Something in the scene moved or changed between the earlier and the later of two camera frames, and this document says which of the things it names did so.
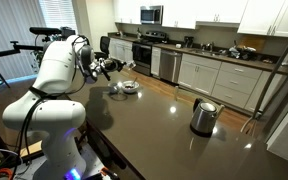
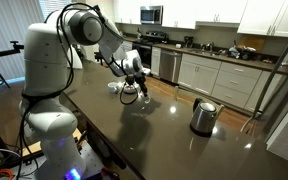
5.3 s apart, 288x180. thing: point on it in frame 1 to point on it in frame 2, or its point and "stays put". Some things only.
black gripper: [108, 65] to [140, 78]
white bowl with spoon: [130, 86] stays put
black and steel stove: [142, 51] stays put
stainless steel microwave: [152, 15] stays put
